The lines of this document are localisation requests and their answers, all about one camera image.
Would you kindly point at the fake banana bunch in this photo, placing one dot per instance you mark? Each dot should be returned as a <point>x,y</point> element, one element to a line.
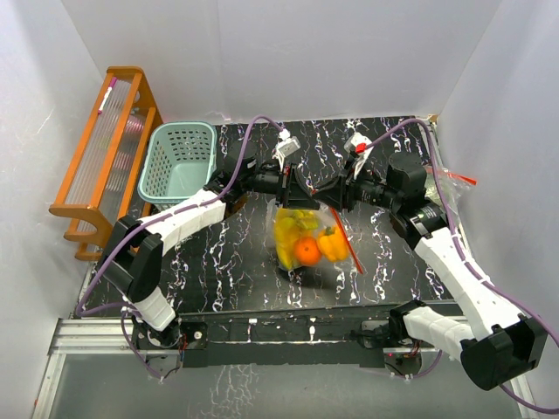
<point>289,226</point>

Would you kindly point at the teal plastic basket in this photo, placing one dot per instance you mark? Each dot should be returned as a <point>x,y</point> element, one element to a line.
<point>180,160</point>

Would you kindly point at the orange wooden rack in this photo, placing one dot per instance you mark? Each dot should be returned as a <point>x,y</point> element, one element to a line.
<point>101,179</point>

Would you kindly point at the clear zip bag with vegetables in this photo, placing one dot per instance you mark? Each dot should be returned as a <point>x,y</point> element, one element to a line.
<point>453,185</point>

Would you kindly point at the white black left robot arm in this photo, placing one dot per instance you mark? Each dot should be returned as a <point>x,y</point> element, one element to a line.
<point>133,260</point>

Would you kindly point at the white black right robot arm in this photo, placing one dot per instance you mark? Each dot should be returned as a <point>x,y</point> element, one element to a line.
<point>497,342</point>

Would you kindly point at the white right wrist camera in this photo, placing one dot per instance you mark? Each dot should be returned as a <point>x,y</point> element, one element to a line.
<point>358,144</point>

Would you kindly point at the pink white marker pen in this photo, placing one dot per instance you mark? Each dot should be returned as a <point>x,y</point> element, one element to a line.
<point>106,95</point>

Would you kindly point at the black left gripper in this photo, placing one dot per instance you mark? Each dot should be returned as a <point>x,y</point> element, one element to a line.
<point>294,195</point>

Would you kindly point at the fake orange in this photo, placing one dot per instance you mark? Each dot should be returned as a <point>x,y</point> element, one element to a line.
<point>307,252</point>

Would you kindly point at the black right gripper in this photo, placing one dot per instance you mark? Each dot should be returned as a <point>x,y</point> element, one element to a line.
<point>339,193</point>

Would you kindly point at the clear zip bag with fruit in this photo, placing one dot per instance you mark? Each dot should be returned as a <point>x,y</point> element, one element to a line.
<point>327,217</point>

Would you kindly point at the fake yellow bell pepper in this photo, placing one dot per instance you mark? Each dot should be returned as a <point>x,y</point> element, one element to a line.
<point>332,244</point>

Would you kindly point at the aluminium frame rail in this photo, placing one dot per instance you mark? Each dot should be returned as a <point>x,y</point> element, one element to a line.
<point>301,363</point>

